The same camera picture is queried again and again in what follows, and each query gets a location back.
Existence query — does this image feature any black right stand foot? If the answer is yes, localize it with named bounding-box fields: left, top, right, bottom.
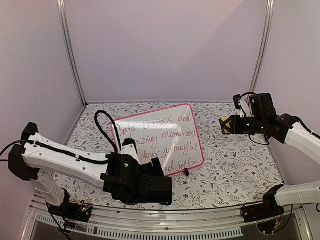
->
left=184, top=168, right=190, bottom=177

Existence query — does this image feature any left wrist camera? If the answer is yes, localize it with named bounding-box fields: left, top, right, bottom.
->
left=120, top=138, right=139, bottom=161

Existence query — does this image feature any pink framed whiteboard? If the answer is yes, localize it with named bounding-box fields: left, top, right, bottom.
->
left=112, top=104, right=205, bottom=176

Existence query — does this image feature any floral patterned table mat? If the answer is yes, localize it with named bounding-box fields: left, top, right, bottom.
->
left=48, top=101, right=283, bottom=210

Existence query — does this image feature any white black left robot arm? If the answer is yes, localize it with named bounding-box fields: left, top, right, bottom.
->
left=3, top=122, right=173, bottom=217

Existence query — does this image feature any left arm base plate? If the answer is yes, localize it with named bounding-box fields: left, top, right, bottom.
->
left=47, top=202, right=93, bottom=223

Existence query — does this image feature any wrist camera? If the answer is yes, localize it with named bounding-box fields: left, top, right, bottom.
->
left=120, top=138, right=139, bottom=161
left=233, top=94, right=252, bottom=118

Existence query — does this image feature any aluminium frame post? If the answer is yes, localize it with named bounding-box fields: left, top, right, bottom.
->
left=56, top=0, right=88, bottom=107
left=249, top=0, right=275, bottom=92

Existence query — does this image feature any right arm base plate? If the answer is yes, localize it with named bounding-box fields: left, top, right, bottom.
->
left=240, top=202, right=285, bottom=223

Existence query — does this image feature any left aluminium frame post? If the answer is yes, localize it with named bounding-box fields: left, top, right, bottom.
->
left=56, top=0, right=88, bottom=107

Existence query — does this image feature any yellow whiteboard eraser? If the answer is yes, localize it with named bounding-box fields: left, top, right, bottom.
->
left=219, top=116, right=231, bottom=135

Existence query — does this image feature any right aluminium frame post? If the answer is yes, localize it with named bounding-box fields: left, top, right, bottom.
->
left=249, top=0, right=275, bottom=92

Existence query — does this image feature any aluminium front rail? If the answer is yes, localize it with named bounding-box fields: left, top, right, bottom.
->
left=21, top=193, right=316, bottom=240

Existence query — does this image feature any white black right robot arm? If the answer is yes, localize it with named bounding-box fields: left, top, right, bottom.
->
left=220, top=91, right=320, bottom=218

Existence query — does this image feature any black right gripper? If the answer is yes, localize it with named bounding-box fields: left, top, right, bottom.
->
left=222, top=114, right=267, bottom=135

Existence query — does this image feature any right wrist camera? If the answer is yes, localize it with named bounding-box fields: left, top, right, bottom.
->
left=233, top=94, right=252, bottom=118

